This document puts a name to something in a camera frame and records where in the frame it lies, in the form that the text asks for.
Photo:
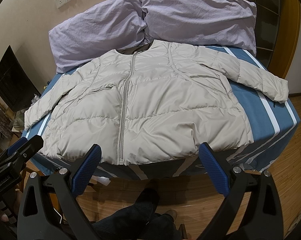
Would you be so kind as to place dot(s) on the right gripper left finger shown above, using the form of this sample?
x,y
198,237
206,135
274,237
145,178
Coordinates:
x,y
49,209

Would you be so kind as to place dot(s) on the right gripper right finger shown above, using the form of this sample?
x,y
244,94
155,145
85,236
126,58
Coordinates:
x,y
263,218

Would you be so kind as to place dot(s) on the wooden door frame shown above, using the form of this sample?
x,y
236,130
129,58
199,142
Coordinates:
x,y
277,31

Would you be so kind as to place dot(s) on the lavender pillow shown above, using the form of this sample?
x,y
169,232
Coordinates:
x,y
202,22
112,24

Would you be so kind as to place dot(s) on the beige puffer jacket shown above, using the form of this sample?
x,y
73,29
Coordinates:
x,y
150,106

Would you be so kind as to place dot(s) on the right lavender pillow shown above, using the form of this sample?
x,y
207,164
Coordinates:
x,y
202,22

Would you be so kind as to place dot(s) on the black television screen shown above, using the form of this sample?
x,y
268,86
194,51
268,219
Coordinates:
x,y
16,89

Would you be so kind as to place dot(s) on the cluttered bedside table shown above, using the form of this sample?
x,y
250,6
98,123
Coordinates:
x,y
11,126

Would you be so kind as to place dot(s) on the left lavender pillow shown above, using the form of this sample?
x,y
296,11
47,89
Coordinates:
x,y
112,24

